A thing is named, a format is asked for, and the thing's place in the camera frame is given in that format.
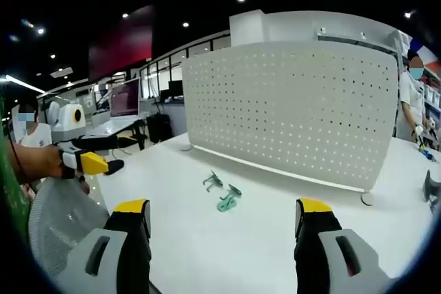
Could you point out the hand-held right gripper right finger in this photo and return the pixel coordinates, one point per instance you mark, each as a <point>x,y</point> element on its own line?
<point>324,256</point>

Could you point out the person's left hand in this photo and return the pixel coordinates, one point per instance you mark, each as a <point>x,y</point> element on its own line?
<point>48,163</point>

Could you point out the person's green clothing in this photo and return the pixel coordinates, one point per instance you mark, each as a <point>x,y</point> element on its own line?
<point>10,170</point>

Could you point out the black monitor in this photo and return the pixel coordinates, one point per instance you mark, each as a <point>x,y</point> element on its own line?
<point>175,89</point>

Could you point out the dark red wall panel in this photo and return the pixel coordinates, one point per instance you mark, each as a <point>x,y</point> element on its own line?
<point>120,42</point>

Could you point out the small blue object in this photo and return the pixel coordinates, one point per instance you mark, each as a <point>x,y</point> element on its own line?
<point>427,154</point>

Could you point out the green hook assembly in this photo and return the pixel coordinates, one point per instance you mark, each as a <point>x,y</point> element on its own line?
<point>213,180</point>
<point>230,198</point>

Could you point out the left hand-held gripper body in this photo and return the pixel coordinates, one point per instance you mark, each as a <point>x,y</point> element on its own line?
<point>65,120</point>

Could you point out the white office desk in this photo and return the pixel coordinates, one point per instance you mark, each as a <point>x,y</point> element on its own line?
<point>110,126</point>

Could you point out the black office chair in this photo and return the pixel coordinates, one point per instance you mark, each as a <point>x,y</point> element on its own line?
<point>159,127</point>

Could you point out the small white-framed monitor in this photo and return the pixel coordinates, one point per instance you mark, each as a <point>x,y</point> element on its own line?
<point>102,101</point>

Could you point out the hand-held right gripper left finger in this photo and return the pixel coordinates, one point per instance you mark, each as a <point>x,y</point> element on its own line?
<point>119,256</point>

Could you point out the white perforated mounting plate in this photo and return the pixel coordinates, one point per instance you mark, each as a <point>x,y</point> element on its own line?
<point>289,111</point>

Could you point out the dark grey stand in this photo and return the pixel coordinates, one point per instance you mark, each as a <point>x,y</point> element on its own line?
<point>432,185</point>

